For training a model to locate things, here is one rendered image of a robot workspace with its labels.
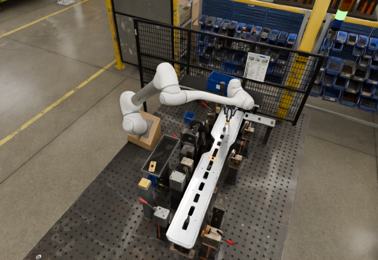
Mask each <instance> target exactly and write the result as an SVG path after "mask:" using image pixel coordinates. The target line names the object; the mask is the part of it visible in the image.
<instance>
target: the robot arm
mask: <svg viewBox="0 0 378 260"><path fill-rule="evenodd" d="M161 90H162V93H161V94H160V102H161V103H162V104H164V105H170V106H174V105H181V104H185V103H187V102H190V101H193V100H197V99H201V100H208V101H212V102H217V103H220V104H224V105H223V107H224V115H226V121H227V120H228V111H229V109H230V110H231V115H230V117H229V122H230V120H231V119H232V117H234V115H235V113H236V111H237V109H238V107H240V108H243V109H245V110H250V109H251V108H252V107H253V106H254V100H253V99H252V97H251V96H250V95H249V94H248V93H247V92H245V91H244V90H243V89H242V87H241V83H240V81H239V80H238V79H232V80H230V82H229V84H228V88H227V97H223V96H218V95H215V94H212V93H208V92H203V91H187V90H181V89H180V87H179V84H178V78H177V75H176V72H175V70H174V68H173V67H172V66H171V64H169V63H167V62H164V63H161V64H159V65H158V66H157V69H156V74H155V76H154V80H152V81H151V82H150V83H149V84H147V85H146V86H145V87H143V88H142V89H141V90H140V91H138V92H137V93H134V92H132V91H126V92H123V93H122V94H121V97H120V107H121V111H122V114H123V122H122V127H123V129H124V131H125V132H127V133H129V134H131V135H137V140H139V139H140V138H141V136H143V137H145V138H148V137H149V133H150V129H151V126H152V123H153V122H154V121H153V120H149V119H146V118H143V117H142V116H141V114H140V109H141V107H142V105H143V102H145V101H146V100H148V99H149V98H151V97H152V96H153V95H155V94H157V93H158V92H159V91H161ZM226 107H227V108H228V109H227V113H226ZM234 108H235V112H234V114H233V115H232V113H233V109H234Z"/></svg>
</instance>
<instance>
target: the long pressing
mask: <svg viewBox="0 0 378 260"><path fill-rule="evenodd" d="M243 118H244V113H243V112H242V111H238V110H237V111H236V113H235V115H234V117H232V119H231V121H230V123H229V125H227V124H225V122H226V115H224V108H222V109H221V111H220V113H219V116H218V118H217V120H216V122H215V125H214V127H213V129H212V131H211V136H212V138H213V139H214V143H213V146H212V148H211V150H210V151H209V152H207V153H204V154H202V156H201V158H200V160H199V162H198V165H197V167H196V169H195V171H194V173H193V175H192V178H191V180H190V183H189V184H188V186H187V189H186V191H185V193H184V196H183V198H182V200H181V202H180V204H179V206H178V209H177V211H176V213H175V215H174V217H173V219H172V222H171V224H170V226H169V228H168V230H167V232H166V238H167V240H168V241H170V242H172V243H175V244H177V245H179V246H182V247H184V248H186V249H191V248H192V247H193V246H194V245H195V242H196V239H197V236H198V234H199V231H200V228H201V225H202V223H203V220H204V217H205V214H206V211H207V209H208V206H209V203H210V200H211V198H212V195H213V192H214V189H215V186H216V184H217V181H218V178H219V175H220V173H221V170H222V167H223V164H224V161H225V159H226V156H227V154H228V151H229V148H230V146H231V145H232V144H233V143H234V142H235V141H236V137H237V134H238V132H239V129H240V126H241V123H242V120H243ZM223 127H226V132H223ZM221 135H224V137H223V139H221V138H220V136H221ZM228 135H229V136H228ZM218 141H219V142H221V145H220V146H217V143H218ZM215 149H218V152H217V155H216V158H218V161H217V162H215V161H213V165H212V167H211V170H210V171H207V170H206V169H207V167H208V165H209V162H210V161H211V160H209V159H208V156H209V155H210V156H212V155H213V152H214V150H215ZM205 172H209V175H208V177H207V179H206V180H205V179H203V176H204V174H205ZM201 182H203V183H204V184H205V185H204V187H203V190H202V191H200V190H198V189H199V186H200V184H201ZM196 194H199V195H200V197H199V200H198V202H197V203H194V198H195V196H196ZM191 206H193V207H195V210H194V212H193V214H192V216H190V219H187V216H188V213H189V210H190V207H191ZM186 219H187V220H189V221H190V222H189V224H188V227H187V230H183V229H182V227H183V224H184V222H185V220H186Z"/></svg>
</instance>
